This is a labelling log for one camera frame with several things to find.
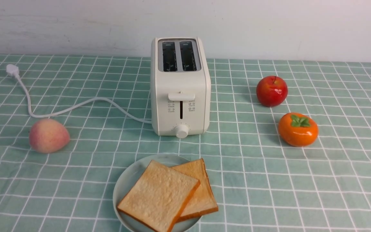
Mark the orange persimmon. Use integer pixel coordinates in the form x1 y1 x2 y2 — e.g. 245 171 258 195
277 112 319 147

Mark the white toaster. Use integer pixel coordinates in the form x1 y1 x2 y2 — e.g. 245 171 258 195
150 37 212 139

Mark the red apple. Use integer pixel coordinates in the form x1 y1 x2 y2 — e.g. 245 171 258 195
256 75 288 107

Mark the light green round plate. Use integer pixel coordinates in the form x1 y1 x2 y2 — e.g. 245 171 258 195
112 154 200 232

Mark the toasted bread slice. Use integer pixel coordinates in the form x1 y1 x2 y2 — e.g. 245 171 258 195
171 159 218 223
115 160 200 232

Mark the pink peach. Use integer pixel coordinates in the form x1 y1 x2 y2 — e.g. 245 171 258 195
29 118 70 154

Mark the white toaster power cable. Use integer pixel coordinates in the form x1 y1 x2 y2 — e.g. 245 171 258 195
6 64 153 124

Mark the green checkered tablecloth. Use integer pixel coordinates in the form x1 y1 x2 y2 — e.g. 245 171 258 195
0 54 371 232

